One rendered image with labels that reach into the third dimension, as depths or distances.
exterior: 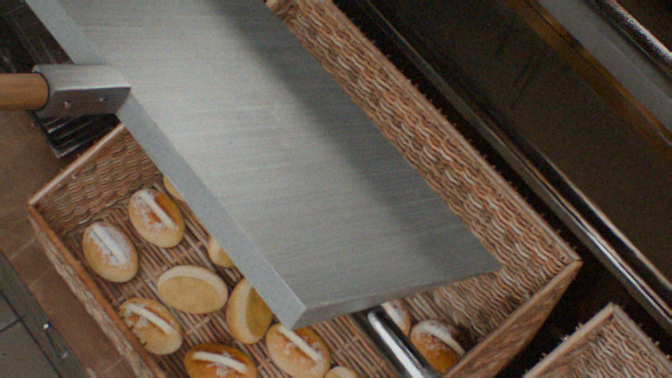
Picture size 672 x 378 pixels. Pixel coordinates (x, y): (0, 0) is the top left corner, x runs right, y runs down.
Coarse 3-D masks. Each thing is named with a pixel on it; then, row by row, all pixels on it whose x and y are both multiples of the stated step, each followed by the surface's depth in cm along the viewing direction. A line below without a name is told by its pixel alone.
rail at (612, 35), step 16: (576, 0) 99; (592, 0) 98; (608, 0) 98; (592, 16) 99; (608, 16) 97; (624, 16) 98; (608, 32) 98; (624, 32) 97; (640, 32) 97; (624, 48) 97; (640, 48) 96; (656, 48) 96; (640, 64) 97; (656, 64) 96; (656, 80) 96
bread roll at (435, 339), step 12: (420, 324) 172; (432, 324) 171; (444, 324) 171; (420, 336) 171; (432, 336) 170; (444, 336) 169; (456, 336) 170; (420, 348) 171; (432, 348) 170; (444, 348) 169; (456, 348) 169; (468, 348) 170; (432, 360) 170; (444, 360) 169; (456, 360) 169
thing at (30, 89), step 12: (0, 84) 101; (12, 84) 102; (24, 84) 103; (36, 84) 104; (0, 96) 101; (12, 96) 102; (24, 96) 103; (36, 96) 104; (0, 108) 102; (12, 108) 103; (24, 108) 104; (36, 108) 105
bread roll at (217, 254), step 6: (210, 240) 176; (210, 246) 176; (216, 246) 175; (210, 252) 176; (216, 252) 175; (222, 252) 175; (216, 258) 175; (222, 258) 175; (228, 258) 176; (216, 264) 177; (222, 264) 176; (228, 264) 176; (234, 264) 177
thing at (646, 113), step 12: (528, 0) 134; (540, 12) 133; (552, 24) 133; (564, 36) 132; (576, 48) 131; (588, 60) 131; (600, 72) 130; (612, 84) 129; (624, 96) 129; (636, 108) 128; (648, 120) 127; (660, 132) 127
